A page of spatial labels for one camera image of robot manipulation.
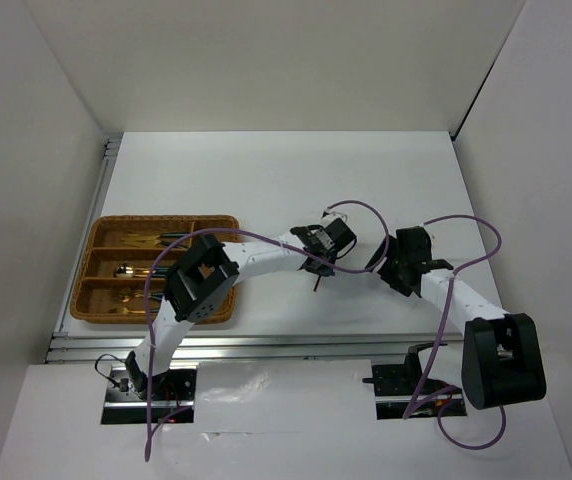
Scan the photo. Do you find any gold fork green handle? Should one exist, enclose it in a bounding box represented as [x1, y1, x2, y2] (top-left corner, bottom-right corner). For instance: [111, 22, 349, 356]
[108, 306, 159, 315]
[110, 292, 161, 303]

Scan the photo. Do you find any gold spoon green handle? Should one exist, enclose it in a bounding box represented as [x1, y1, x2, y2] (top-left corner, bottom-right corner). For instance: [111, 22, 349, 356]
[113, 263, 168, 277]
[113, 271, 166, 280]

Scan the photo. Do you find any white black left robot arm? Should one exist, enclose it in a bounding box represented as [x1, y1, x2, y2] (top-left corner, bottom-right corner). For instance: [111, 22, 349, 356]
[125, 217, 357, 399]

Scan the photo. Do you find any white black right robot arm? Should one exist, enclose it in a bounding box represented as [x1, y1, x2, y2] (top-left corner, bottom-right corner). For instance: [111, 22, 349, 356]
[368, 227, 547, 410]

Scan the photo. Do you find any brown wicker divided tray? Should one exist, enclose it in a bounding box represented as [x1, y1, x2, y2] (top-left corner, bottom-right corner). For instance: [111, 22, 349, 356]
[70, 215, 239, 325]

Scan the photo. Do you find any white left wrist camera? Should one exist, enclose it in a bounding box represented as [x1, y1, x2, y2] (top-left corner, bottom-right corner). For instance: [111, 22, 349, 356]
[320, 209, 348, 225]

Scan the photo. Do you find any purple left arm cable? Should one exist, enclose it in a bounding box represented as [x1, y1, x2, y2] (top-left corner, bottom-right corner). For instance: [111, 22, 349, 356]
[143, 199, 392, 464]

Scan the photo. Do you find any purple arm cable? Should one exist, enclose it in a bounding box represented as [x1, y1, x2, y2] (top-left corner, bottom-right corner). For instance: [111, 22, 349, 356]
[401, 214, 508, 451]
[143, 199, 392, 464]

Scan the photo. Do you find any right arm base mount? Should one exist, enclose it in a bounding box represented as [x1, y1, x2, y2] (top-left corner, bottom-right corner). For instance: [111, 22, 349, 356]
[362, 343, 467, 420]

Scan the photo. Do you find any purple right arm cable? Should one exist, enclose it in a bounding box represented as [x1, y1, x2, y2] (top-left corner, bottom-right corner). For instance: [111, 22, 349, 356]
[401, 214, 508, 451]

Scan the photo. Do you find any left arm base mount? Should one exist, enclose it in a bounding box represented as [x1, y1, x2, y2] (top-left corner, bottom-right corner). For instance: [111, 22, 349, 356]
[94, 354, 197, 425]

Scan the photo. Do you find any aluminium frame rail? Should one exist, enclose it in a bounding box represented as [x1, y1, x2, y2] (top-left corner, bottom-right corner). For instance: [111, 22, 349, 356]
[45, 134, 472, 364]

